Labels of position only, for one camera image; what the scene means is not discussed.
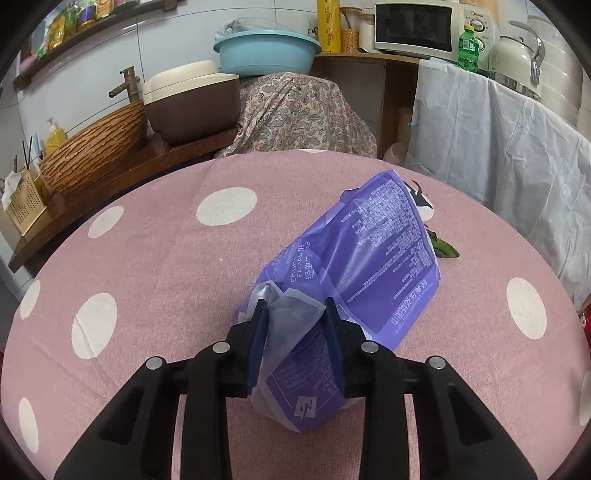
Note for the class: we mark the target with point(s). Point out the yellow soap bottle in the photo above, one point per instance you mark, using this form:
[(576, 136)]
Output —
[(56, 141)]

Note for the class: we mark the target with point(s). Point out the stack of small white bowls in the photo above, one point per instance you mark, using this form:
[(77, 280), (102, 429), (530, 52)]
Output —
[(561, 78)]

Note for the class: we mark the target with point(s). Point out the beige perforated utensil holder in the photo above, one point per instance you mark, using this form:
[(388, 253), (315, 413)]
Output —
[(25, 205)]

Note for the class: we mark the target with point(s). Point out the white microwave oven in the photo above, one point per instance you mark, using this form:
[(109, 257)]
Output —
[(415, 27)]

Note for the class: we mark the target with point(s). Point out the light blue basin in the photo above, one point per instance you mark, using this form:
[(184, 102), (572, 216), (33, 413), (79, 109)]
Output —
[(265, 55)]

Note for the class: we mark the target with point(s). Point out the purple tissue packet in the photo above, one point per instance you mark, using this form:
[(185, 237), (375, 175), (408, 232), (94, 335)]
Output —
[(369, 258)]

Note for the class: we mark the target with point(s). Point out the tall yellow canister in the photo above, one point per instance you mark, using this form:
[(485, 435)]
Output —
[(328, 27)]

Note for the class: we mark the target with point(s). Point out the brown and cream rice cooker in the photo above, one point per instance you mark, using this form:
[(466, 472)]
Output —
[(189, 106)]

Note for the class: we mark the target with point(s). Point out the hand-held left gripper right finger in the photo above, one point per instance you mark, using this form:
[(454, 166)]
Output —
[(334, 341)]

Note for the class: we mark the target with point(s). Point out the floral paisley cloth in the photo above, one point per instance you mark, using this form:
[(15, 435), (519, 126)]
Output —
[(295, 115)]

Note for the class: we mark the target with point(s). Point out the cream kettle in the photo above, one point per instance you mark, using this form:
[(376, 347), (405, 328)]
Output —
[(512, 60)]

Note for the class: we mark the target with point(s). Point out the green leaf scrap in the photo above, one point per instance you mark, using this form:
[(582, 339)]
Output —
[(445, 249)]

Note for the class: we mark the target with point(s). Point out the woven basket sink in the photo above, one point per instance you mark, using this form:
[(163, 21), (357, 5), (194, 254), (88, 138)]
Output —
[(97, 147)]

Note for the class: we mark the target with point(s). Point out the white canister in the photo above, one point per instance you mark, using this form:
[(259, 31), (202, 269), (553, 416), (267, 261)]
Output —
[(367, 34)]

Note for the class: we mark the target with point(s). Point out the row of bottles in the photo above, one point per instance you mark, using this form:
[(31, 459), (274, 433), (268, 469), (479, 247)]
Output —
[(83, 18)]

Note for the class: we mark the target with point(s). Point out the dark wooden counter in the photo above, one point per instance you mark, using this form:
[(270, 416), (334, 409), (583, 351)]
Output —
[(115, 189)]

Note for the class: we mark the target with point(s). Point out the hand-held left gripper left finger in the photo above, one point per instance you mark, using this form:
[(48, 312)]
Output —
[(256, 350)]

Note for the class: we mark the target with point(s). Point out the green plastic bottle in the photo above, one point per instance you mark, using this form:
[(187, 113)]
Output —
[(468, 50)]

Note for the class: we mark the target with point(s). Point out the dark wooden wall shelf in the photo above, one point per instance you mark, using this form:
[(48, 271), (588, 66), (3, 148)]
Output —
[(97, 39)]

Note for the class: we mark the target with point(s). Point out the white sheet cloth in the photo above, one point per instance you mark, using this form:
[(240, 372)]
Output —
[(498, 152)]

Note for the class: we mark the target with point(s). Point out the grey plastic bag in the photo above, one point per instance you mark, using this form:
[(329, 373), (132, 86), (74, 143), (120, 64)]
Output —
[(249, 26)]

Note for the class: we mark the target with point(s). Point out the red plastic bag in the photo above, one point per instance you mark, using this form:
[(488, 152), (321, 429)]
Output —
[(586, 325)]

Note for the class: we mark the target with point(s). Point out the glass jar with wooden lid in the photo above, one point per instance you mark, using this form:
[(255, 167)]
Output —
[(351, 34)]

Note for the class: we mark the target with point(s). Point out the wooden cabinet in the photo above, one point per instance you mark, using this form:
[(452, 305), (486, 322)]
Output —
[(351, 78)]

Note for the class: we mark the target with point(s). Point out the bronze faucet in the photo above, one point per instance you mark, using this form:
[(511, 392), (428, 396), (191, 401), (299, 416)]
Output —
[(130, 85)]

